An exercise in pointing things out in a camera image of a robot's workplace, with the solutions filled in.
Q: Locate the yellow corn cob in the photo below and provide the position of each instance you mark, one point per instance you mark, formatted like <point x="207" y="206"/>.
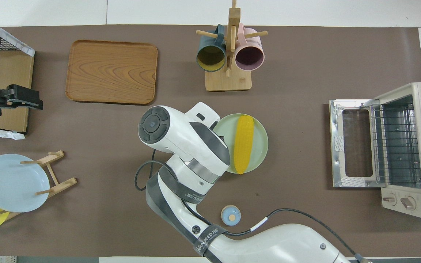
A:
<point x="244" y="144"/>

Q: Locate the pale green plate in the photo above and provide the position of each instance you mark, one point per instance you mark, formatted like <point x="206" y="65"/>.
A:
<point x="260" y="142"/>

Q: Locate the beige toaster oven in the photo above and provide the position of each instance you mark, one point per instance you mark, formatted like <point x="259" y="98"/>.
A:
<point x="397" y="146"/>

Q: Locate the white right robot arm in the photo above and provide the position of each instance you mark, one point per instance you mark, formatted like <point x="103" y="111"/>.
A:
<point x="181" y="138"/>

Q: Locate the light blue plate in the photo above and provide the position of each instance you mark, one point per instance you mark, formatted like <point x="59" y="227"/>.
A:
<point x="13" y="184"/>

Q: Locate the wooden serving tray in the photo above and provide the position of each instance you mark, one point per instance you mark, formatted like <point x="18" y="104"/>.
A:
<point x="112" y="72"/>

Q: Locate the wooden plate rack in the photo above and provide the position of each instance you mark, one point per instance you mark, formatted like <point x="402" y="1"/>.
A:
<point x="62" y="184"/>

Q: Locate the dark blue mug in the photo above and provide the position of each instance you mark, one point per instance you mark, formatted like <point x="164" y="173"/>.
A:
<point x="211" y="56"/>

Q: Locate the wooden mug tree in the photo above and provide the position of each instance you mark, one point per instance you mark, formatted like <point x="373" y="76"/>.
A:
<point x="228" y="80"/>

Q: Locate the pink mug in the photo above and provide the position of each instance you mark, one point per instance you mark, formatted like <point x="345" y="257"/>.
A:
<point x="250" y="56"/>

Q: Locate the blue call bell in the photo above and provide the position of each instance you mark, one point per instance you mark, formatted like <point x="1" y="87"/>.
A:
<point x="230" y="215"/>

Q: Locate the brown table mat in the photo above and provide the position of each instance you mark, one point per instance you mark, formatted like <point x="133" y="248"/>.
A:
<point x="298" y="54"/>

